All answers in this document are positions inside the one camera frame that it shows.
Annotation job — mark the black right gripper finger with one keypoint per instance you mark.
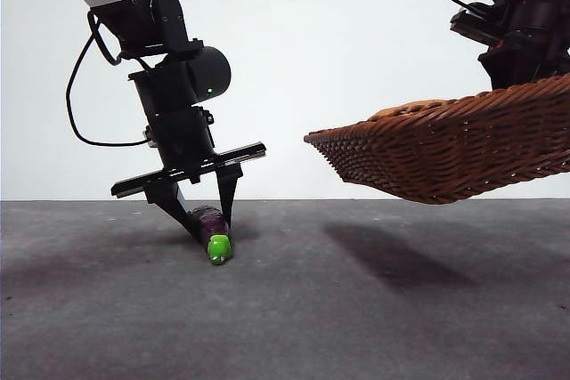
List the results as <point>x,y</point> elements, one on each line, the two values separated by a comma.
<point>507,70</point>

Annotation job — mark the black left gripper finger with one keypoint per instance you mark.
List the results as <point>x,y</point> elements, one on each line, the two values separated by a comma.
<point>228,188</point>
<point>171,202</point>

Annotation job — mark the purple eggplant with green stem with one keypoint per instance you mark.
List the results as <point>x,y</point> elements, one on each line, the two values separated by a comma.
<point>218,246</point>

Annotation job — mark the brown wicker basket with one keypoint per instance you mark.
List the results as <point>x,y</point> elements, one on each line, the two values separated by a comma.
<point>445,162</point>

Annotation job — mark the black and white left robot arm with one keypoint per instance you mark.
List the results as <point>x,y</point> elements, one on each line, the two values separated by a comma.
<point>178,77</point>

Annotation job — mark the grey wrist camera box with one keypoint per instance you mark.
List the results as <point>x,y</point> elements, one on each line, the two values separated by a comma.
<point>474,24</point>

